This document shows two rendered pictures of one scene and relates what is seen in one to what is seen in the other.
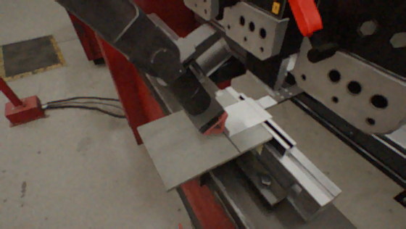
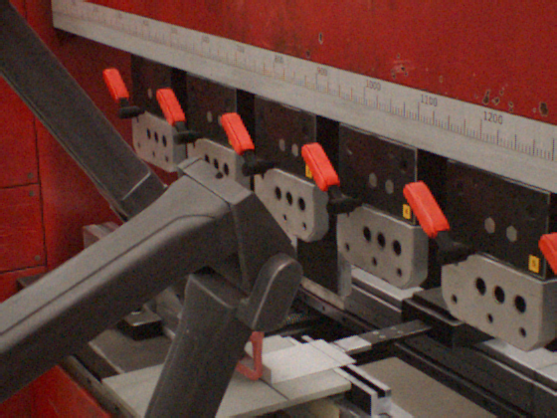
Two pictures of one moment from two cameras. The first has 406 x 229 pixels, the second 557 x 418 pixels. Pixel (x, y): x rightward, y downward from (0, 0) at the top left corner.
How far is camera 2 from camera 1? 107 cm
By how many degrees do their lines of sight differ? 28
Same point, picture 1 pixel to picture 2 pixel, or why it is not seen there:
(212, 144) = (241, 393)
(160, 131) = (146, 382)
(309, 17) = (321, 172)
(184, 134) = not seen: hidden behind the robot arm
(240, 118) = (295, 363)
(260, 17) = (296, 184)
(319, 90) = (362, 257)
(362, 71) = (380, 220)
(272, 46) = (313, 218)
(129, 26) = (139, 184)
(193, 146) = not seen: hidden behind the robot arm
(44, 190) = not seen: outside the picture
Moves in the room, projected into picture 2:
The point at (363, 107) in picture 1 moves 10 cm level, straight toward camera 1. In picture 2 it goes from (391, 259) to (331, 283)
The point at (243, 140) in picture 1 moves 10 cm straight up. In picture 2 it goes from (295, 388) to (294, 313)
